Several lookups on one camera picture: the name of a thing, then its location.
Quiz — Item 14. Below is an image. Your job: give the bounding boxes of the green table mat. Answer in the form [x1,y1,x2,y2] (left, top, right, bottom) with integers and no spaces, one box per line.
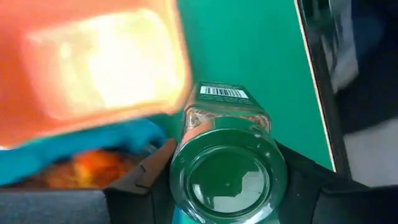
[149,0,335,224]

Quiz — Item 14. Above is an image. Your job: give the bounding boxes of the orange plastic bin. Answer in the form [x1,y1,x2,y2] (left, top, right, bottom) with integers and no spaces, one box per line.
[0,0,193,150]

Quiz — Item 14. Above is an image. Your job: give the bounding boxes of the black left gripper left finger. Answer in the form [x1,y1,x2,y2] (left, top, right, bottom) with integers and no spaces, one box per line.
[103,138,178,224]

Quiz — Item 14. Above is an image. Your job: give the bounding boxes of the black table frame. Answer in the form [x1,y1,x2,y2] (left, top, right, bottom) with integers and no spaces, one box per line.
[294,0,354,180]

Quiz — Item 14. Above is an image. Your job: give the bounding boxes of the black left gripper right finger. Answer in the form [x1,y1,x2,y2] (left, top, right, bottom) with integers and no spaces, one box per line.
[275,141,398,224]

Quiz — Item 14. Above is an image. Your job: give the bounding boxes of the orange spice packet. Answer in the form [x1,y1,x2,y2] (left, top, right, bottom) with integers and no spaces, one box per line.
[27,149,141,190]

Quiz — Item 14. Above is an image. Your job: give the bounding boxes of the green lid glass spice jar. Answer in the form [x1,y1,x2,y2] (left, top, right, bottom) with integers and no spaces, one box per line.
[169,81,289,224]

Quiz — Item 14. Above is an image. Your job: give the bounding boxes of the blue plastic bin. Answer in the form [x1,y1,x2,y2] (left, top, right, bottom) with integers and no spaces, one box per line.
[0,118,169,224]

